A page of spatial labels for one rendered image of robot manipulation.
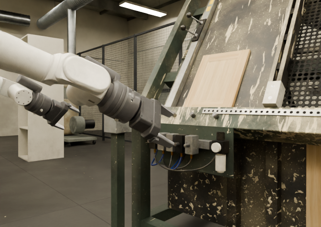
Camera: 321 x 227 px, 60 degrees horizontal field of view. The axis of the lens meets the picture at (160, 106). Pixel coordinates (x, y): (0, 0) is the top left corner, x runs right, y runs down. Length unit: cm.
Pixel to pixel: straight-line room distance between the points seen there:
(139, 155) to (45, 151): 339
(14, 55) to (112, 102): 22
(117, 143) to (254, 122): 79
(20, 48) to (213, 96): 115
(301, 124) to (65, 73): 95
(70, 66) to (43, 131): 442
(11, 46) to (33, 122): 436
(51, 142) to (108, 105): 444
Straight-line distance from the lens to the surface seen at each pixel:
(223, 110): 143
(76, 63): 62
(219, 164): 134
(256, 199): 167
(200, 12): 233
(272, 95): 135
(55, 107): 126
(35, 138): 499
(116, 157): 168
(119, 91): 66
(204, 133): 144
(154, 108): 73
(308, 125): 125
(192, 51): 189
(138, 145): 181
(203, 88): 165
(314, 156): 150
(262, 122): 132
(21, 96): 117
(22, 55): 62
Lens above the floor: 92
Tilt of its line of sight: level
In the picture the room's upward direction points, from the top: straight up
